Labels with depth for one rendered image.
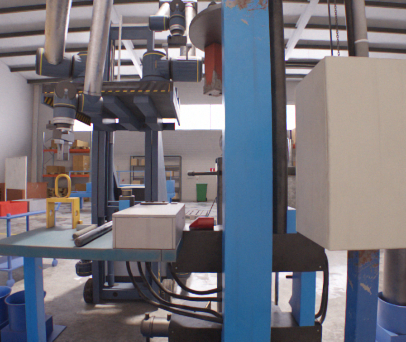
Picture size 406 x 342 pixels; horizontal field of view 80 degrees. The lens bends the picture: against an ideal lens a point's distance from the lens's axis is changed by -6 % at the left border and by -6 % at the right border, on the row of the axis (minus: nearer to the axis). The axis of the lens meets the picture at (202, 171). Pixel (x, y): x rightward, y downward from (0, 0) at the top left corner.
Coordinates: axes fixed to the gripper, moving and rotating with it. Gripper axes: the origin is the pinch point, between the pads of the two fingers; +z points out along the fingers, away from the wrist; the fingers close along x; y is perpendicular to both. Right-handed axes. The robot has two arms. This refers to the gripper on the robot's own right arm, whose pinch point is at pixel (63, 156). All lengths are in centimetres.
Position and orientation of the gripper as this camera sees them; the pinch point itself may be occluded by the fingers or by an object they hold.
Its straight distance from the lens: 149.3
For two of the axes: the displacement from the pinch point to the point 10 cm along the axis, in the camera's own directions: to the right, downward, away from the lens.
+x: 0.2, 0.2, 10.0
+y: 10.0, 0.0, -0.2
